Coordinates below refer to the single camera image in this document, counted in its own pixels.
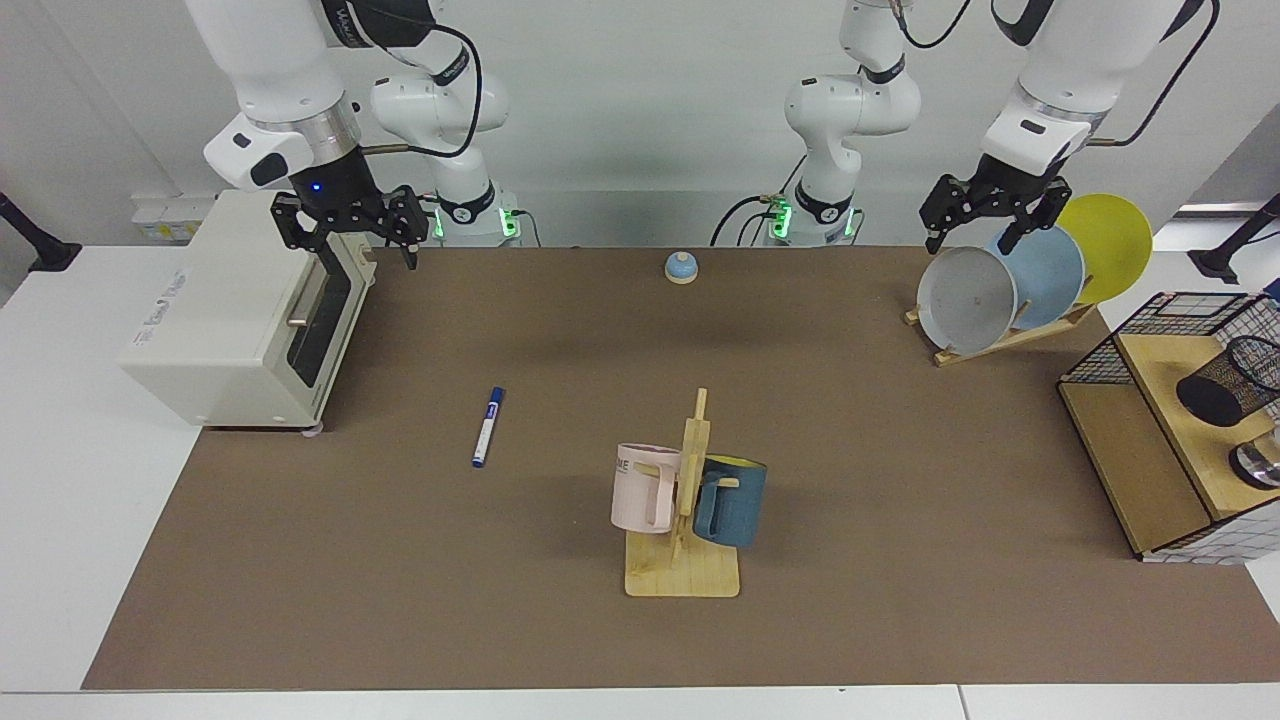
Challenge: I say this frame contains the black camera stand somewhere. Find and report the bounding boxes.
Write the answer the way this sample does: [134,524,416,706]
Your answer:
[0,192,83,273]
[1188,195,1280,284]

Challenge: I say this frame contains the black base cables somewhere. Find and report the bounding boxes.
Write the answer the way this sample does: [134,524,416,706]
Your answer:
[710,150,801,248]

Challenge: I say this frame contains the wire basket with wooden floor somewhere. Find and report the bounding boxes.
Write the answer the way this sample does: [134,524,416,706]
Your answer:
[1058,291,1280,566]

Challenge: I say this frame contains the glass lid with silver knob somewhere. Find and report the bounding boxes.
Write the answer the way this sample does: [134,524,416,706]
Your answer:
[1229,425,1280,491]

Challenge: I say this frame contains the blue and white marker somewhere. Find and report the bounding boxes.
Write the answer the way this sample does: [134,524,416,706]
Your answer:
[472,387,506,469]

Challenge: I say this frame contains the black mesh pen holder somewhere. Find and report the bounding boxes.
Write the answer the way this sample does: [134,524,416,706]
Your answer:
[1176,336,1280,428]

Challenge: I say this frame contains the yellow plate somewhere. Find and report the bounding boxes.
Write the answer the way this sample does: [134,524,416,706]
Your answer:
[1057,193,1154,306]

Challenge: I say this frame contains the light blue plate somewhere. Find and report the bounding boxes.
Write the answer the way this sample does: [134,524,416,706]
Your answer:
[985,224,1086,331]

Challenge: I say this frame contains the teal cup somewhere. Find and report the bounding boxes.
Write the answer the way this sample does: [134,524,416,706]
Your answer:
[692,455,769,549]

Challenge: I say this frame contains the grey plate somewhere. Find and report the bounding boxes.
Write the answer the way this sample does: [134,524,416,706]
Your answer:
[917,246,1019,356]

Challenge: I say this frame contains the brown table cloth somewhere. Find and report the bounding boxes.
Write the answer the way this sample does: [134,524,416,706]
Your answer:
[82,246,1280,691]

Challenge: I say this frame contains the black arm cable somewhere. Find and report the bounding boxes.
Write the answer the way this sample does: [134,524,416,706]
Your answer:
[360,5,484,161]
[1088,0,1223,149]
[893,0,976,49]

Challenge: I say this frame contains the pink cup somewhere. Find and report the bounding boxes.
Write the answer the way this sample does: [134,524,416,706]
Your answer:
[611,443,683,535]

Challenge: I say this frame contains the wooden cup stand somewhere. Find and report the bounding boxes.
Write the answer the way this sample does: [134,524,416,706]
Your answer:
[625,388,742,599]

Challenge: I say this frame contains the pale toaster oven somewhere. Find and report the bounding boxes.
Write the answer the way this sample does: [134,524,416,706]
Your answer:
[117,190,379,438]

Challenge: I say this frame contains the wooden plate rack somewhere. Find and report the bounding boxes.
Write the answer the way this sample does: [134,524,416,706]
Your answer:
[905,300,1099,368]

